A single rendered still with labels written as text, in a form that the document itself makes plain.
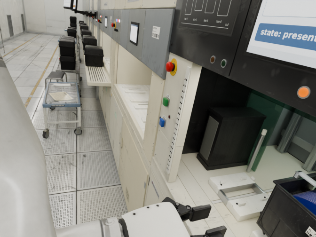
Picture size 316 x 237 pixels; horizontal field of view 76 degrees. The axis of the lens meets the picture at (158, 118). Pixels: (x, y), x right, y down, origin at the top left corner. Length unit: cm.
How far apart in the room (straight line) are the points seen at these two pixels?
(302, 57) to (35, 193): 42
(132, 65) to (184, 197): 164
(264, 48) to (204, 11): 27
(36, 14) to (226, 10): 1369
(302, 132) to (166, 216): 123
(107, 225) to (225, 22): 51
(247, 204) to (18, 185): 83
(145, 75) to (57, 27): 1195
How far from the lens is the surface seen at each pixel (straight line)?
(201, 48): 66
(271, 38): 47
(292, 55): 44
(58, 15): 1398
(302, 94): 41
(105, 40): 368
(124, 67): 223
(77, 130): 288
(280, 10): 48
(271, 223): 79
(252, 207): 95
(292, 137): 149
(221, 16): 61
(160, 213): 38
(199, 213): 42
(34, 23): 1415
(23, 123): 27
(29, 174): 25
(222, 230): 40
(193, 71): 72
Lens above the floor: 150
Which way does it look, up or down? 25 degrees down
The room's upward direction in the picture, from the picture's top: 9 degrees clockwise
